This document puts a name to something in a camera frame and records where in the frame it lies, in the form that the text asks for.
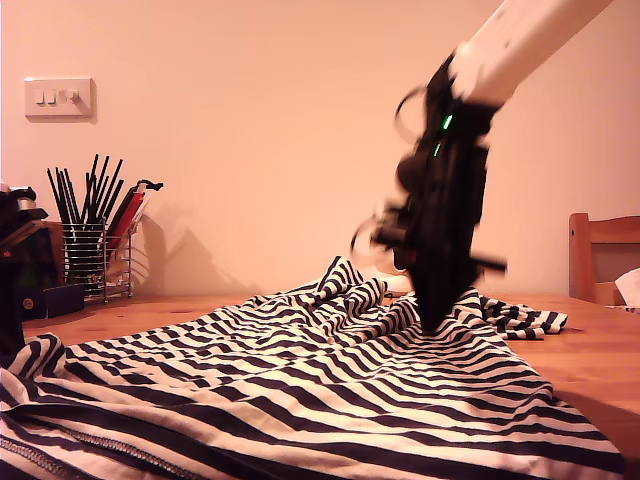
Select navy white striped t-shirt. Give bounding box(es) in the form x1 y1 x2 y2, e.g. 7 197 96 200
0 255 626 480

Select dark blue box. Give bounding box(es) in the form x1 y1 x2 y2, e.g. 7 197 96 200
19 283 85 321

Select green carton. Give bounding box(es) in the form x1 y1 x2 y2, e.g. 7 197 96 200
19 227 59 301

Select brown wooden block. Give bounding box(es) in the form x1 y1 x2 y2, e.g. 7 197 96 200
44 221 65 287

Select thin black stick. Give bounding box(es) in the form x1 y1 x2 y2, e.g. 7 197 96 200
89 155 110 226
80 154 100 226
101 179 125 226
46 168 69 226
58 168 79 226
64 167 83 226
96 159 124 226

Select wooden chair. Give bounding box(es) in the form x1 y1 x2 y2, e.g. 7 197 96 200
568 212 640 306

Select red sleeve pack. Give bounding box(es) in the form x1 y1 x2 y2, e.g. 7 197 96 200
107 185 153 251

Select white tissue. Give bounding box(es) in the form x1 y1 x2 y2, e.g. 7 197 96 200
613 268 640 307

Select white dome security camera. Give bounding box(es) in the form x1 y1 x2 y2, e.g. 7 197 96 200
382 272 416 297

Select wire utensil rack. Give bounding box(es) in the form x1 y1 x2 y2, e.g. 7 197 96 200
60 219 134 305

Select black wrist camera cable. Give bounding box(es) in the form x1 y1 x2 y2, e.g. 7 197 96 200
349 213 396 257

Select thin black loop cable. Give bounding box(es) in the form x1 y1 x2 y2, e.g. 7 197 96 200
394 86 432 147

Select white light switch plate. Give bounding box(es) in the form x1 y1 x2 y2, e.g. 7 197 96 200
23 76 96 123

